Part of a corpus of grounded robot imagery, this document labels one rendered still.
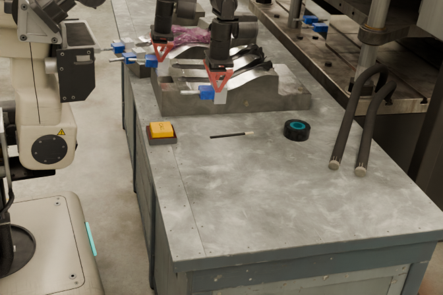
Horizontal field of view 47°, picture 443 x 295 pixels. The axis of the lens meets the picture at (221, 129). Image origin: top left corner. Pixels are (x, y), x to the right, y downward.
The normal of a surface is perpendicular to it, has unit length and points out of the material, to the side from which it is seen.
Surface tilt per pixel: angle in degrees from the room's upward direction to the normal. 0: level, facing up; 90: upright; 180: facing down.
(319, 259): 90
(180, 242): 0
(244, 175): 0
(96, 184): 0
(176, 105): 90
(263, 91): 90
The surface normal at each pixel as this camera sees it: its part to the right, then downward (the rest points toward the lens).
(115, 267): 0.08, -0.87
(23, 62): 0.38, 0.48
